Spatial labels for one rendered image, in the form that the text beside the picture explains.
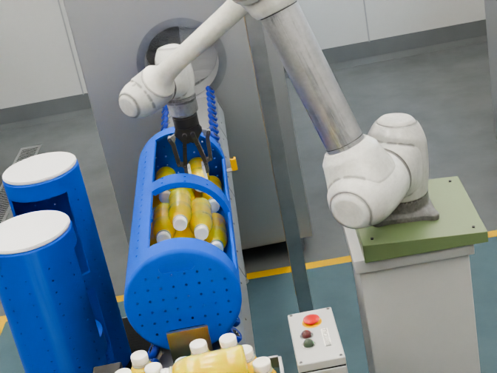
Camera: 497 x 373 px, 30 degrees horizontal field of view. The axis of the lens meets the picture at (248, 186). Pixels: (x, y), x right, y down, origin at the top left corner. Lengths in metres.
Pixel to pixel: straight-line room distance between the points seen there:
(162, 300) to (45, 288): 0.76
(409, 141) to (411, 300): 0.44
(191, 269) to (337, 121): 0.50
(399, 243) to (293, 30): 0.63
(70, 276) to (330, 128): 1.09
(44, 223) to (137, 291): 0.84
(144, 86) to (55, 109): 5.06
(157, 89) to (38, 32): 4.94
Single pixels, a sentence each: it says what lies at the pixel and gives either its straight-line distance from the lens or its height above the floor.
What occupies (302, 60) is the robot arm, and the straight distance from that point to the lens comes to 2.24.
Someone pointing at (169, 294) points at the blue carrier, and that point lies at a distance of 2.25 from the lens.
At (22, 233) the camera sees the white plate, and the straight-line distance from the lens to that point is 3.00.
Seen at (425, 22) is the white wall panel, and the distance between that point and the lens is 7.47.
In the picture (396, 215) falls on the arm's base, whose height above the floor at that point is 1.07.
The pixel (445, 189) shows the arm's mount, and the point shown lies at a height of 1.05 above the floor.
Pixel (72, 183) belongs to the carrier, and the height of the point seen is 0.97.
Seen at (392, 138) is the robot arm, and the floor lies 1.30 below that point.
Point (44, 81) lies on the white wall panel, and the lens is 7.56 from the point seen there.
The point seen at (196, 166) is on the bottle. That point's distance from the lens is 2.92.
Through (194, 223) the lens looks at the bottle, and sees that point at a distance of 2.58.
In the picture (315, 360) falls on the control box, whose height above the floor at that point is 1.10.
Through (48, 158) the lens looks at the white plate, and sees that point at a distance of 3.59.
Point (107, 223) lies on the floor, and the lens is 5.47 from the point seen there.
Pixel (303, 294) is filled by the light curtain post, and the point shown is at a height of 0.21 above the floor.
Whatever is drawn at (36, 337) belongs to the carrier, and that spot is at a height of 0.73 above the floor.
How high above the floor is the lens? 2.21
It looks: 24 degrees down
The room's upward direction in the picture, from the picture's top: 11 degrees counter-clockwise
